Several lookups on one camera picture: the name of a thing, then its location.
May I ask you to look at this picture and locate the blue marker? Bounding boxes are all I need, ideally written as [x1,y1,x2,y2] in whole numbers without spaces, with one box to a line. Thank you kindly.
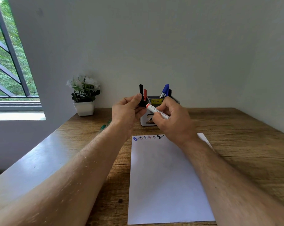
[159,84,170,99]

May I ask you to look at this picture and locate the white paper sheet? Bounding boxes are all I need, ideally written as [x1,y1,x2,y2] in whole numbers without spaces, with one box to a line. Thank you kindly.
[127,133,215,225]

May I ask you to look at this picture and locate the white flower plant in pot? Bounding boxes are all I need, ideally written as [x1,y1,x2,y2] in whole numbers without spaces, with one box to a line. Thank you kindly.
[66,73,101,117]

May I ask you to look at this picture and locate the person's left forearm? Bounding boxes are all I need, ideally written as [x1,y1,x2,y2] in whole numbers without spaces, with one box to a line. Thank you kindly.
[0,122,131,226]

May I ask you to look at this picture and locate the grey and white pen holder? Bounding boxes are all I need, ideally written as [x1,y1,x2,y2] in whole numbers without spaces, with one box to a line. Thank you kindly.
[139,95,181,127]

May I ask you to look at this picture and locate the white marker with red band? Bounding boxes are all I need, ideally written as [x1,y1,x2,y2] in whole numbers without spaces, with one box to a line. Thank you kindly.
[145,103,170,120]

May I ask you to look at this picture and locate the person's right forearm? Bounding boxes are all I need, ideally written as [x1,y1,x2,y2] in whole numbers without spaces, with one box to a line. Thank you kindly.
[180,136,284,226]

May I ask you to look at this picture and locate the person's right hand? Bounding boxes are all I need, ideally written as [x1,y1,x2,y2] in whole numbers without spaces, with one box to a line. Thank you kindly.
[152,96,199,149]

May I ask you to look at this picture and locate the green pen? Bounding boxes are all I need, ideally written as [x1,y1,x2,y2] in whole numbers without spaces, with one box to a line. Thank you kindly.
[100,119,112,130]

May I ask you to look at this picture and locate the person's left hand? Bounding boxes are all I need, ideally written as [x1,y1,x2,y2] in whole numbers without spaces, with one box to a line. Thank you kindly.
[111,94,147,140]

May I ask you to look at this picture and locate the grey window frame rail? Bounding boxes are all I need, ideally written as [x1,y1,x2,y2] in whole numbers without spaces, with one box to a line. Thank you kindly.
[0,101,43,112]

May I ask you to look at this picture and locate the black metal window grille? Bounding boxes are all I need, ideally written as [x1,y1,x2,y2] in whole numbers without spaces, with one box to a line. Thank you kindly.
[0,0,39,99]

